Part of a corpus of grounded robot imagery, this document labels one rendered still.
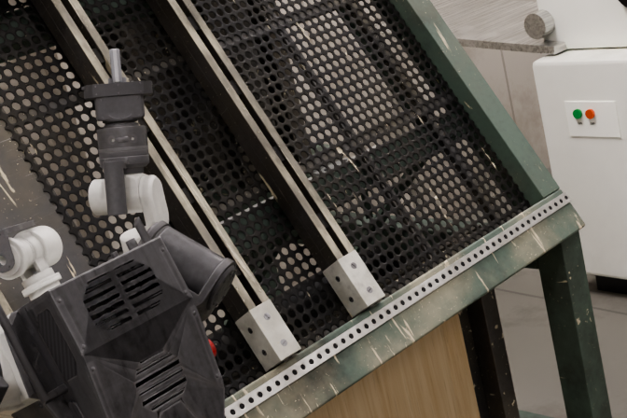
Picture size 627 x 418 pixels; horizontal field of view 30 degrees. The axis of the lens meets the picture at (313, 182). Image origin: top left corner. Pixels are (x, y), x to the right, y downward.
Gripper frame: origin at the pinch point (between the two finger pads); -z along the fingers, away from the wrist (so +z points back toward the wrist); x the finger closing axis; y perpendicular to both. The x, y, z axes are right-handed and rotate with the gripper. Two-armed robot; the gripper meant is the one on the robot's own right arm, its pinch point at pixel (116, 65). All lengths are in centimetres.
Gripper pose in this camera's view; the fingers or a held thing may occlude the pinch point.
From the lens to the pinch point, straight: 212.2
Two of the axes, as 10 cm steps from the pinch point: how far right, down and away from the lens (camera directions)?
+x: -9.8, 0.9, -1.7
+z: 0.9, 10.0, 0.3
